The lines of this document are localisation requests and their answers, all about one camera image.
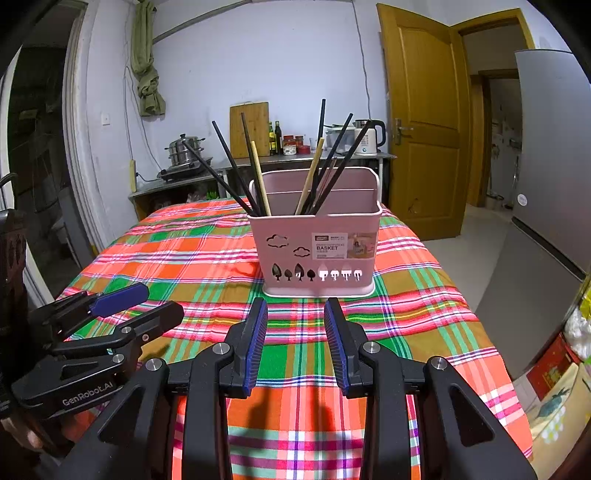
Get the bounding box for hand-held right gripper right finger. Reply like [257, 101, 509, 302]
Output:
[323, 298, 539, 480]

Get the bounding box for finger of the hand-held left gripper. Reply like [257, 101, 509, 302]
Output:
[28, 300, 186, 387]
[28, 282, 150, 345]

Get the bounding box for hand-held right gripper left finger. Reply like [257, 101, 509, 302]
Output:
[58, 296, 269, 480]

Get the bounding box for pink plastic utensil holder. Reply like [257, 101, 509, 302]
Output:
[246, 167, 383, 297]

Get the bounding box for light wooden chopstick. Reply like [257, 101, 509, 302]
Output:
[250, 141, 273, 217]
[294, 137, 325, 216]

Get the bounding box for dark brown chopstick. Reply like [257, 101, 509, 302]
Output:
[316, 157, 338, 208]

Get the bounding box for person's left hand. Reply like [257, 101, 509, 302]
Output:
[2, 414, 48, 452]

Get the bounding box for plaid tablecloth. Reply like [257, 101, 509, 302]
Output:
[55, 196, 534, 480]

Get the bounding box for low stove stand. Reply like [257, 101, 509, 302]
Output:
[128, 172, 227, 222]

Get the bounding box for gas stove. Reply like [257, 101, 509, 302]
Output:
[156, 157, 214, 184]

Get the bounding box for steel steamer pot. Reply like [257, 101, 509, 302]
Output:
[165, 133, 206, 166]

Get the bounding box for steel kitchen counter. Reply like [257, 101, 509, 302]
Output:
[215, 151, 398, 205]

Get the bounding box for wooden cutting board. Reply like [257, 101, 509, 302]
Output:
[229, 101, 270, 159]

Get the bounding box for white electric kettle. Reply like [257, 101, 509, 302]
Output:
[353, 119, 387, 156]

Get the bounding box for red cardboard box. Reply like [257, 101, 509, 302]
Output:
[526, 334, 581, 402]

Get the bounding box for green hanging curtain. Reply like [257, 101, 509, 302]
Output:
[130, 0, 167, 117]

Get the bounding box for fish print cardboard box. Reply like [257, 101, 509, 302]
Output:
[528, 364, 591, 456]

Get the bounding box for yellow wooden door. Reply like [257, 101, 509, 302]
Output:
[376, 4, 473, 241]

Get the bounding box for white plastic bag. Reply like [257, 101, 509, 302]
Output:
[563, 304, 591, 361]

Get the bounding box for grey refrigerator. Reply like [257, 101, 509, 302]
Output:
[475, 48, 591, 380]

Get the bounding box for thin dark wall cable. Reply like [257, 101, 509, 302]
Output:
[352, 0, 373, 121]
[124, 66, 160, 182]

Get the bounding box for wooden door frame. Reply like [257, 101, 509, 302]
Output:
[457, 8, 537, 211]

